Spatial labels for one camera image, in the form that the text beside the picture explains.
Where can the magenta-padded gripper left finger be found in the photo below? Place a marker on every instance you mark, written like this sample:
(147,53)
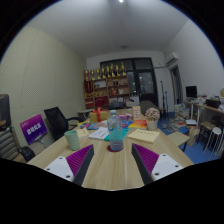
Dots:
(59,165)

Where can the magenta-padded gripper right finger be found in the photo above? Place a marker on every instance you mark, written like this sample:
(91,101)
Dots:
(164,165)

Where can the clear plastic water bottle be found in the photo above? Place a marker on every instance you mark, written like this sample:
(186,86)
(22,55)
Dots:
(115,133)

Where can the pale green ribbed cup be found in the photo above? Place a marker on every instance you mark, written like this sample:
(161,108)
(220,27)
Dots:
(72,140)

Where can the yellow envelope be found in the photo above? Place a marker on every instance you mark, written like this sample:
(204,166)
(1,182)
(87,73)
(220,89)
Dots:
(143,136)

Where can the pale yellow notepad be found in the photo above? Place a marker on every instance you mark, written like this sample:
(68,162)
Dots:
(82,132)

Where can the black office chair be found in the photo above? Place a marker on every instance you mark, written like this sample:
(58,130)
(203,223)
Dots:
(56,121)

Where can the purple sign board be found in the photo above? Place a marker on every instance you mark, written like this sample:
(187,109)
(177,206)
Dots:
(33,129)

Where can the red orange booklet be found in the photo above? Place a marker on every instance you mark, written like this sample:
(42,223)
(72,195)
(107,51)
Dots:
(138,124)

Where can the pink flowers in white pot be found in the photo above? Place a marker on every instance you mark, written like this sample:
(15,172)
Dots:
(152,118)

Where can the blue patterned booklet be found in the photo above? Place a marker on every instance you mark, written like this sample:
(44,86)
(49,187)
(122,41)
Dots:
(127,124)
(89,126)

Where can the teal book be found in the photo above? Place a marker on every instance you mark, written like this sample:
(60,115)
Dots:
(125,133)

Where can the white printed booklet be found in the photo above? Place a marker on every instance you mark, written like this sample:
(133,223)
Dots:
(98,133)

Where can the flat round red coaster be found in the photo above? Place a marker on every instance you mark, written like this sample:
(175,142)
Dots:
(109,149)

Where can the stack of books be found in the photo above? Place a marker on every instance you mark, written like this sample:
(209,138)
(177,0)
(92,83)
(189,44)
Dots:
(181,113)

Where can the orange standing card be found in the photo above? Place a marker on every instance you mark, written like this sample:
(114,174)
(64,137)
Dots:
(136,113)

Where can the small round table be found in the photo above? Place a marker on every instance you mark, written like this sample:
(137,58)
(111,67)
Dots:
(86,111)

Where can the white round stool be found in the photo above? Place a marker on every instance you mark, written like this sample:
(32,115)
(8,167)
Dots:
(215,131)

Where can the pink box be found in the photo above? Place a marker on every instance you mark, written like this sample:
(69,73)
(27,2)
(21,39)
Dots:
(126,116)

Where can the yellow gift box red ribbon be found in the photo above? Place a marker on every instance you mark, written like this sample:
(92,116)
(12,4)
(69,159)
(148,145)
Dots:
(98,116)

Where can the black microphone stand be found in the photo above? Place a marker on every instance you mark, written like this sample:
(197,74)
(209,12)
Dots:
(162,96)

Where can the cluttered side desk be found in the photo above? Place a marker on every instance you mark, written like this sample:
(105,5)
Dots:
(210,111)

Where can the black brown-trimmed bag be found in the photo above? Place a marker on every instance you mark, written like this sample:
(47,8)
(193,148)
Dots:
(4,111)

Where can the black computer monitor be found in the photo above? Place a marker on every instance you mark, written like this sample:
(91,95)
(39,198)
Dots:
(191,91)

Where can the wooden shelf unit with trophies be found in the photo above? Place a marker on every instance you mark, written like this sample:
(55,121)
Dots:
(106,88)

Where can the white wall air conditioner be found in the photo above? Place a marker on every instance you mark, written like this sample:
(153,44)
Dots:
(171,58)

